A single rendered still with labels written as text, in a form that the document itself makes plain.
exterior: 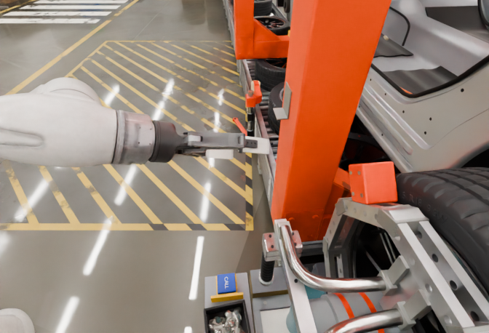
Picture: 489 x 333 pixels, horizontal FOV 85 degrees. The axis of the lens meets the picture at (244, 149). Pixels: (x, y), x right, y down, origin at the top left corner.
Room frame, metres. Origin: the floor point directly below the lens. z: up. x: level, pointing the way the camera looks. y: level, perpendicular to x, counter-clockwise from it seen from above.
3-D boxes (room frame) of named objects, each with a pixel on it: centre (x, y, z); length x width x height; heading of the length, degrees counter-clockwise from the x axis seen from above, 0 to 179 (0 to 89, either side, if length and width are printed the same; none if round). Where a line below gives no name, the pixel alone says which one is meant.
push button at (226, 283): (0.45, 0.07, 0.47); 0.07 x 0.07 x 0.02; 6
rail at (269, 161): (1.92, -0.10, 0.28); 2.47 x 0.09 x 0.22; 6
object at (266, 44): (2.62, -0.33, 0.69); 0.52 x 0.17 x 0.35; 96
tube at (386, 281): (0.29, -0.18, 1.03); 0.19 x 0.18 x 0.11; 96
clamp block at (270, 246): (0.35, -0.09, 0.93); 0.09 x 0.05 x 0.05; 96
